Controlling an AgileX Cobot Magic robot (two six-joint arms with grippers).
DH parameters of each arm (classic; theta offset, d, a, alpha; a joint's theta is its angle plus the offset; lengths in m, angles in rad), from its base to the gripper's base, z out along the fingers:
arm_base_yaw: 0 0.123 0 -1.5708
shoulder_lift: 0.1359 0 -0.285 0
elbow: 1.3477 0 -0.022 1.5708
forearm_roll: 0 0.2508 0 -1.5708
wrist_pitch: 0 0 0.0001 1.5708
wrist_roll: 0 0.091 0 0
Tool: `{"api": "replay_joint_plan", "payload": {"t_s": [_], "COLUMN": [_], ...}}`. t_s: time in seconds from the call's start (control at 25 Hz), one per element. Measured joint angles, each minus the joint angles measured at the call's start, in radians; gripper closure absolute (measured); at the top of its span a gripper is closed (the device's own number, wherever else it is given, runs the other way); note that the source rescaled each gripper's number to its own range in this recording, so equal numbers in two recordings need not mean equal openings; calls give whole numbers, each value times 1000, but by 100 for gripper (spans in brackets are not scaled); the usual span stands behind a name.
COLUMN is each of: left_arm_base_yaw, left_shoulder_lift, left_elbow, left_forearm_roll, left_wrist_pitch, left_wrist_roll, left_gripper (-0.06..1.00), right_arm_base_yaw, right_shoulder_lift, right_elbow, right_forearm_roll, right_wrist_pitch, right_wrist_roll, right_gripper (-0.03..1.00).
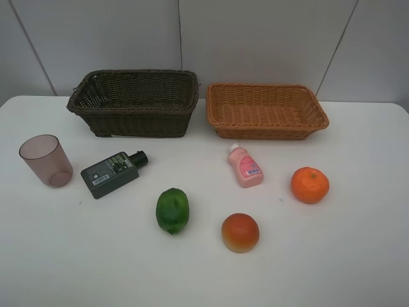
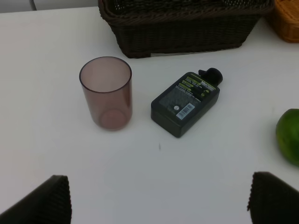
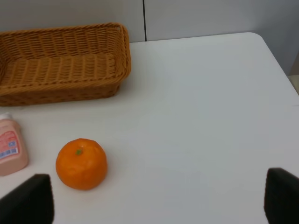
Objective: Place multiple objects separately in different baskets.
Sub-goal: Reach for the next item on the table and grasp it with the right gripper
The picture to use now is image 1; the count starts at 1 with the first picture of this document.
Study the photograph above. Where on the pink lotion bottle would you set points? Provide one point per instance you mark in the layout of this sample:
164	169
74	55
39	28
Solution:
247	171

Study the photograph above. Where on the green lime fruit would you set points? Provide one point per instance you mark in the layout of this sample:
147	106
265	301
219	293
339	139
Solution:
172	211

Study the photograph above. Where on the red yellow peach fruit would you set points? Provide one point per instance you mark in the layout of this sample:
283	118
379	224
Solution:
240	233

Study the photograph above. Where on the orange tangerine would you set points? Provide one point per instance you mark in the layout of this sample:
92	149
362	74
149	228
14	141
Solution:
309	185

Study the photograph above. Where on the translucent pink plastic cup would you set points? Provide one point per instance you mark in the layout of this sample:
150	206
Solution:
47	159

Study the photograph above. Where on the light orange wicker basket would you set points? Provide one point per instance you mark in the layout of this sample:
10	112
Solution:
264	111

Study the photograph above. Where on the dark green rectangular bottle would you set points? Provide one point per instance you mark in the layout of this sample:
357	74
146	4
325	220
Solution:
113	172

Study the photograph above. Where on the dark brown wicker basket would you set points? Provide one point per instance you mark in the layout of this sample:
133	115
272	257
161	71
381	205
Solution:
145	103

